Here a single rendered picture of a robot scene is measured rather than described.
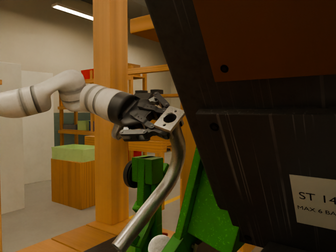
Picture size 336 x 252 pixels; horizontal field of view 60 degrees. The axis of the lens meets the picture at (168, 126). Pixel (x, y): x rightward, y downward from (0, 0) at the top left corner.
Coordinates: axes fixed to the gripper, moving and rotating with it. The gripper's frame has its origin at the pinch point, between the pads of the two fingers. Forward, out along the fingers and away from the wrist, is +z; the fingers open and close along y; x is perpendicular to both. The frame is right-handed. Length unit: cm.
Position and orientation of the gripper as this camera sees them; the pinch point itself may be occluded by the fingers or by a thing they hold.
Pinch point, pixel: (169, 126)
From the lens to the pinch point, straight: 58.3
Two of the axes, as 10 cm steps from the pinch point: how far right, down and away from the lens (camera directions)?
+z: 8.0, 2.9, -5.3
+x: 2.4, 6.5, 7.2
